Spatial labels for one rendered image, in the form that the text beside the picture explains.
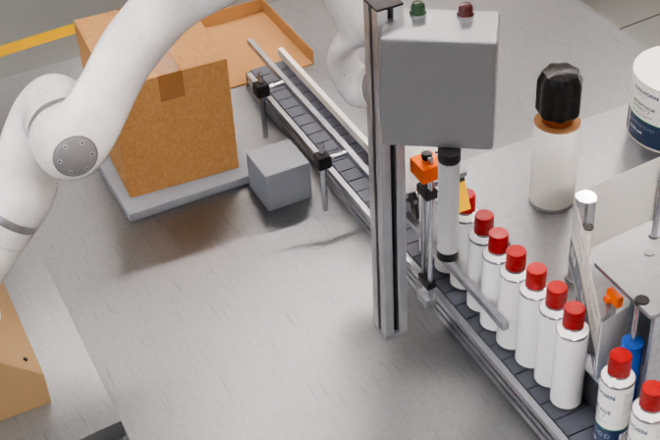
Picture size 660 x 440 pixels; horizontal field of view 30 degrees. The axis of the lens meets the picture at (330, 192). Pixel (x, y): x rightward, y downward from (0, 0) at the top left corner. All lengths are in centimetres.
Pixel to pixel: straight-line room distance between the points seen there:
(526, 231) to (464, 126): 56
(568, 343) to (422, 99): 44
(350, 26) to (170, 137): 56
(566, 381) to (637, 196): 45
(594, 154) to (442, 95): 81
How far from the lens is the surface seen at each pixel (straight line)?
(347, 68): 224
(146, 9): 198
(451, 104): 184
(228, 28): 314
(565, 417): 204
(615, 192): 225
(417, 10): 184
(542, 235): 237
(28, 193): 207
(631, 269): 191
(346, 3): 208
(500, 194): 247
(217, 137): 255
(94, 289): 240
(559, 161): 235
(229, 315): 229
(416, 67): 181
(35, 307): 239
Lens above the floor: 239
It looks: 37 degrees down
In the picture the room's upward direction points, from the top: 3 degrees counter-clockwise
